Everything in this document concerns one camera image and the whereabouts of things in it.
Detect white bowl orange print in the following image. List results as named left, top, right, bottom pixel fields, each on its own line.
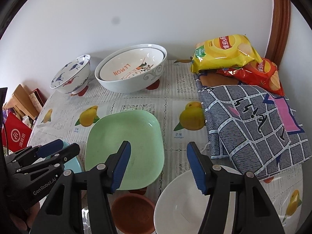
left=99, top=47, right=166, bottom=81

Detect brown cardboard box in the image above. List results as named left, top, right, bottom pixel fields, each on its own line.
left=29, top=88, right=47, bottom=114

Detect blue patterned white bowl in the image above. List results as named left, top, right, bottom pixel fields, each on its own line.
left=50, top=54, right=92, bottom=95

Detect plain white bowl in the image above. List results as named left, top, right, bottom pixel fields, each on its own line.
left=153, top=166, right=244, bottom=234

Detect fruit print tablecloth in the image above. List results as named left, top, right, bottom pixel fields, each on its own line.
left=27, top=58, right=305, bottom=234

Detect light wooden board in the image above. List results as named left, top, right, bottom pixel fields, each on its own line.
left=4, top=84, right=41, bottom=125

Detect light blue plate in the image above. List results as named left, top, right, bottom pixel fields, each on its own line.
left=58, top=141, right=85, bottom=174

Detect blue-grey checked cloth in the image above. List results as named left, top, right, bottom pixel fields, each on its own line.
left=194, top=73, right=312, bottom=181

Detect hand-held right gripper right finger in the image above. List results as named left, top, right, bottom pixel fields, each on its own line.
left=186, top=141, right=287, bottom=234

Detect brown terracotta bowl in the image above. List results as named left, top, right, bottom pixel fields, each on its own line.
left=111, top=193, right=156, bottom=234

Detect red chip bag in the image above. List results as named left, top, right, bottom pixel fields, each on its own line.
left=216, top=58, right=285, bottom=97

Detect green square plate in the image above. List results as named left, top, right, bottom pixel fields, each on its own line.
left=84, top=110, right=164, bottom=191

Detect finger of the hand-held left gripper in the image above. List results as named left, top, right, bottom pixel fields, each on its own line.
left=17, top=143, right=81, bottom=179
left=5, top=139, right=64, bottom=167

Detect yellow chip bag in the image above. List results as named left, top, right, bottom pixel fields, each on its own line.
left=190, top=34, right=262, bottom=74

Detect large white bowl grey swirls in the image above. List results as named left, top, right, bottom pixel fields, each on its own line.
left=95, top=44, right=168, bottom=93

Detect brown wooden door frame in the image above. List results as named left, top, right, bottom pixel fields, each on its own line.
left=264, top=0, right=292, bottom=65

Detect red paper bag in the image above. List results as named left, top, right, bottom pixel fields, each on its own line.
left=2, top=113, right=33, bottom=153

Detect person's left hand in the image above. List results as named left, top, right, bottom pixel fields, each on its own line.
left=11, top=201, right=41, bottom=233

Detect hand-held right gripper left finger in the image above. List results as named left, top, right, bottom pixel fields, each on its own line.
left=29, top=141, right=132, bottom=234

